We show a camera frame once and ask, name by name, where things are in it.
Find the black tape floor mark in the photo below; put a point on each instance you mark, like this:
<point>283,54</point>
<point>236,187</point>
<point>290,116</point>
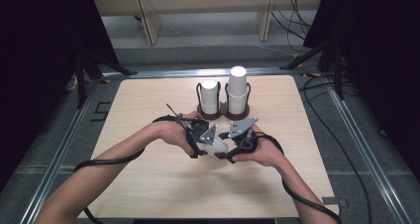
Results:
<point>99,119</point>

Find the metal floor rail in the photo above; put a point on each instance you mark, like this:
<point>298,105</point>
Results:
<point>54,161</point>
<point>373,164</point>

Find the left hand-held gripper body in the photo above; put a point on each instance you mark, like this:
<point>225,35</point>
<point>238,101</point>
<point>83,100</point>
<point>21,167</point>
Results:
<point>208,136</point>

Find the single white paper cup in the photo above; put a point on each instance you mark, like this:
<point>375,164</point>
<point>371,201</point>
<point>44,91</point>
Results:
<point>218,148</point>

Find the tall stack of white cups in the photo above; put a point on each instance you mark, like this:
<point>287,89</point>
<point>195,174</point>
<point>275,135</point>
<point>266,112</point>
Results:
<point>237,88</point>

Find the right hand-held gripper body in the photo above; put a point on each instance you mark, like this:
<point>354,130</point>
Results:
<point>239,128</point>

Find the yellow tape strip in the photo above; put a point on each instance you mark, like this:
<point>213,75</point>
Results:
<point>312,74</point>

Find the black metal stand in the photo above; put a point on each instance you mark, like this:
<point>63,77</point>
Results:
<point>80,85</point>
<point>338,78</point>

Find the short stack of white cups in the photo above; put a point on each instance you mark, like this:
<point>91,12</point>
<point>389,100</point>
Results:
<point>210,96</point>

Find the person's left hand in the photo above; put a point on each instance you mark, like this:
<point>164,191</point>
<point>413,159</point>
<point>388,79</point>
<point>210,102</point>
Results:
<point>173,131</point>

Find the grey tape strip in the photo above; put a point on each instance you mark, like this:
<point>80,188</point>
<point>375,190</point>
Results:
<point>333,201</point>

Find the light wooden shelf unit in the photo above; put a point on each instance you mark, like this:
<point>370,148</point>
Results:
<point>148,22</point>

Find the person's right hand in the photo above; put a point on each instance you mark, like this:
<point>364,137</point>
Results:
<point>264,153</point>

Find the dark brown double cup holder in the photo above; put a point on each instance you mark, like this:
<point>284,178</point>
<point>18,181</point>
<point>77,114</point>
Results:
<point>224,113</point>

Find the black curtain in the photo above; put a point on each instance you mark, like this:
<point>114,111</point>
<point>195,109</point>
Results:
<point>379,52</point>
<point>33,68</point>

